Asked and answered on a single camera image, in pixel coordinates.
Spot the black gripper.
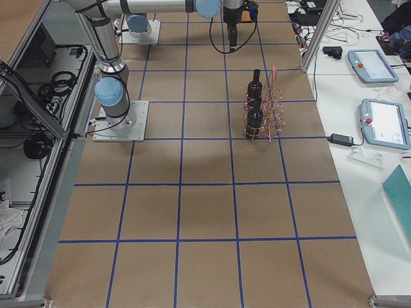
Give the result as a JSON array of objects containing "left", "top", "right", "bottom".
[{"left": 223, "top": 0, "right": 244, "bottom": 47}]

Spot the dark wine bottle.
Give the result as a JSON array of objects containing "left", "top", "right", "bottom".
[
  {"left": 245, "top": 97, "right": 263, "bottom": 139},
  {"left": 247, "top": 69, "right": 263, "bottom": 107}
]

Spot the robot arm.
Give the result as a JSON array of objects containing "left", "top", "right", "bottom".
[
  {"left": 67, "top": 1, "right": 255, "bottom": 80},
  {"left": 126, "top": 13, "right": 152, "bottom": 38}
]

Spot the teach pendant far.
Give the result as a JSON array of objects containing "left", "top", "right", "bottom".
[{"left": 347, "top": 49, "right": 399, "bottom": 83}]

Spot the teach pendant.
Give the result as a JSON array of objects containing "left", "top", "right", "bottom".
[
  {"left": 347, "top": 49, "right": 399, "bottom": 83},
  {"left": 359, "top": 99, "right": 410, "bottom": 150}
]

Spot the black power brick right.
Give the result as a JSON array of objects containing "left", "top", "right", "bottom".
[{"left": 327, "top": 133, "right": 354, "bottom": 147}]

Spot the teach pendant near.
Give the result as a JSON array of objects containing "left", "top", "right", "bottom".
[{"left": 359, "top": 99, "right": 410, "bottom": 150}]

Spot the clear acrylic stand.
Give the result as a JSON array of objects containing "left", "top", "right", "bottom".
[{"left": 347, "top": 146, "right": 385, "bottom": 171}]

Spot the teal board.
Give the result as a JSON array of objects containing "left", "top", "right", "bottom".
[{"left": 382, "top": 165, "right": 411, "bottom": 242}]

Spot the white crumpled cloth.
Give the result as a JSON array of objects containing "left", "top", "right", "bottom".
[{"left": 0, "top": 179, "right": 25, "bottom": 244}]

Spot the copper wire bottle basket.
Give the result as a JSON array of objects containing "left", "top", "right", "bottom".
[{"left": 243, "top": 67, "right": 284, "bottom": 142}]

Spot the aluminium frame post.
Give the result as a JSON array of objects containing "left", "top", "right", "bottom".
[{"left": 301, "top": 0, "right": 340, "bottom": 73}]

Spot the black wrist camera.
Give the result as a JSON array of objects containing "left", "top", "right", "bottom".
[{"left": 322, "top": 46, "right": 343, "bottom": 60}]

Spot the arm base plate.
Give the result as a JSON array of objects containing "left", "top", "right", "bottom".
[
  {"left": 119, "top": 20, "right": 161, "bottom": 45},
  {"left": 92, "top": 101, "right": 149, "bottom": 142}
]

